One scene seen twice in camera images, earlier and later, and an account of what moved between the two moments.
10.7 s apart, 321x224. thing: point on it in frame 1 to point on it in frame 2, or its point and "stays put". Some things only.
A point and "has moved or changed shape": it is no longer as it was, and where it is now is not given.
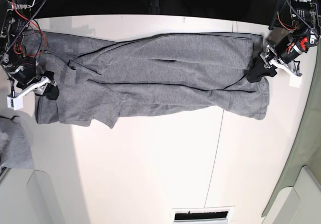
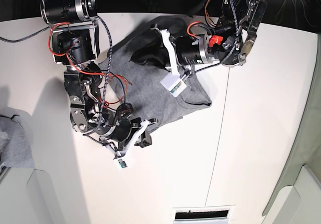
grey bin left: [28, 196] stays put
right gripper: [286, 45] to [152, 50]
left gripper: [23, 73] to [118, 125]
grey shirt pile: [15, 149] stays put
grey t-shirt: [103, 77] has moved or changed shape
